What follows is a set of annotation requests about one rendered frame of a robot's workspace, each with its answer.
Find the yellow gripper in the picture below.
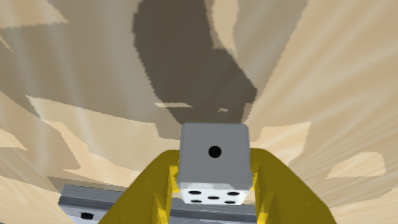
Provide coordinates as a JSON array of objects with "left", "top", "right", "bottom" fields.
[{"left": 98, "top": 148, "right": 337, "bottom": 224}]

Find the grey die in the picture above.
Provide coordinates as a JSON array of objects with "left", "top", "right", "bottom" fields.
[{"left": 176, "top": 122, "right": 253, "bottom": 205}]

